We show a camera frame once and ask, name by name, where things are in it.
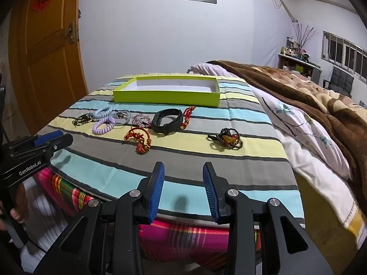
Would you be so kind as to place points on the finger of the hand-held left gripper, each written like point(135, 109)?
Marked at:
point(47, 139)
point(64, 142)

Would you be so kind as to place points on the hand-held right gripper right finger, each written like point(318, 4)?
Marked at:
point(210, 194)

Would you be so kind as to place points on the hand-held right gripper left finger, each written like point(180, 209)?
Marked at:
point(157, 194)

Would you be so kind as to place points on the black smart band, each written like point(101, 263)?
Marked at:
point(160, 127)

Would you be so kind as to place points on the lime green cardboard box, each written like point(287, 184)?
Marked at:
point(166, 97)

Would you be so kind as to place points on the person's left hand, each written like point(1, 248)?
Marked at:
point(20, 213)

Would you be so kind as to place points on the white cloth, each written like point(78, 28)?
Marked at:
point(43, 206)

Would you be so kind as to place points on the pink plaid blanket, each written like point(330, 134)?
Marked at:
point(177, 240)

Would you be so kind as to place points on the orange wooden door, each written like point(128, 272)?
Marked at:
point(48, 63)

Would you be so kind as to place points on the white fabric wardrobe cover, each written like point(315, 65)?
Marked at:
point(8, 71)

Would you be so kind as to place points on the metal door latch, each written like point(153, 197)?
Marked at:
point(72, 33)

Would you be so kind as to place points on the white floral quilt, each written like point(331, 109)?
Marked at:
point(301, 129)

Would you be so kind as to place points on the pale pink pillow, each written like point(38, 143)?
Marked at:
point(206, 68)

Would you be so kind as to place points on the brown fleece blanket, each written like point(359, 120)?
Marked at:
point(286, 88)

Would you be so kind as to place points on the cluttered wooden desk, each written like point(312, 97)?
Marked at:
point(295, 61)

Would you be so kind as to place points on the grey chair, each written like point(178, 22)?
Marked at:
point(339, 80)

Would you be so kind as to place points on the pink flower branches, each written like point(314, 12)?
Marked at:
point(304, 34)

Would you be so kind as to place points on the barred window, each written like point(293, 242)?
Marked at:
point(344, 51)

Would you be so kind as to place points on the white wall pipe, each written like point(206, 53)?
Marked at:
point(283, 3)

